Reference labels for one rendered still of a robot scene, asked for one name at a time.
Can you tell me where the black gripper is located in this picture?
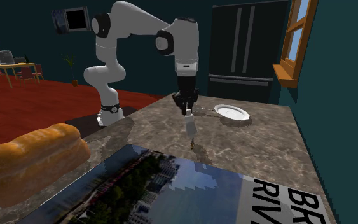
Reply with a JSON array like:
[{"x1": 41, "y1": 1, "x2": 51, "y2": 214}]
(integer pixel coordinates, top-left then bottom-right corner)
[{"x1": 172, "y1": 75, "x2": 200, "y2": 116}]

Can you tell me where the white tapered tool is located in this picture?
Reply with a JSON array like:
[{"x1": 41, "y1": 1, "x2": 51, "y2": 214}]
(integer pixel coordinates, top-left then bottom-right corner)
[{"x1": 184, "y1": 108, "x2": 198, "y2": 150}]

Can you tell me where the white plate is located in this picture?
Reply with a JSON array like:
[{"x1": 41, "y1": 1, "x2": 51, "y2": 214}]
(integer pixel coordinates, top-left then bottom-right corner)
[{"x1": 214, "y1": 104, "x2": 251, "y2": 122}]

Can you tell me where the black refrigerator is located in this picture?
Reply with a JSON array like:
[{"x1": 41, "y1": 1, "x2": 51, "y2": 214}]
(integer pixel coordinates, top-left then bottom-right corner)
[{"x1": 207, "y1": 0, "x2": 291, "y2": 104}]

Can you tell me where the city photo book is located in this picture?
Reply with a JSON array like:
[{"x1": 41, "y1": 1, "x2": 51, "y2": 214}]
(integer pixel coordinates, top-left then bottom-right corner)
[{"x1": 17, "y1": 143, "x2": 332, "y2": 224}]

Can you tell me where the dark robot stand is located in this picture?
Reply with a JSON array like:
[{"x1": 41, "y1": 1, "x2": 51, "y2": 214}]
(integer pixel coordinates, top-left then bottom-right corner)
[{"x1": 65, "y1": 106, "x2": 138, "y2": 139}]

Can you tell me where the potted green plant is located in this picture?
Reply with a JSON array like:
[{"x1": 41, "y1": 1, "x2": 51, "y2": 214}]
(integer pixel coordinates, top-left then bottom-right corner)
[{"x1": 61, "y1": 53, "x2": 79, "y2": 87}]

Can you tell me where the red dining chair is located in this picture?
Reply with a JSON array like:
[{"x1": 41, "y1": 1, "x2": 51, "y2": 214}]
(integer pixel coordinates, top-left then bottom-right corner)
[
  {"x1": 15, "y1": 66, "x2": 38, "y2": 87},
  {"x1": 33, "y1": 64, "x2": 45, "y2": 81}
]

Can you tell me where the brown bread loaf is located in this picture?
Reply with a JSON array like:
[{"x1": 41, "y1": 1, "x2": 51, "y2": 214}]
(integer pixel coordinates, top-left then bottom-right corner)
[{"x1": 0, "y1": 123, "x2": 92, "y2": 209}]

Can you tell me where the yellow dining table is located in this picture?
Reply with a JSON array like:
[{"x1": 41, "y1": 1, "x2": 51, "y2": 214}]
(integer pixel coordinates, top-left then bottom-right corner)
[{"x1": 0, "y1": 50, "x2": 40, "y2": 90}]

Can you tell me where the large wooden frame window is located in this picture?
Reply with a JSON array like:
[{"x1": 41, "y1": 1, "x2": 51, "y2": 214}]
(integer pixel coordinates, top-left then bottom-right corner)
[{"x1": 272, "y1": 0, "x2": 319, "y2": 89}]

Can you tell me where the dark wall picture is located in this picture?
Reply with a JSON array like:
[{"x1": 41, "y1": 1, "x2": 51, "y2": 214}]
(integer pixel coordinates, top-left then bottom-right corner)
[{"x1": 51, "y1": 6, "x2": 92, "y2": 35}]

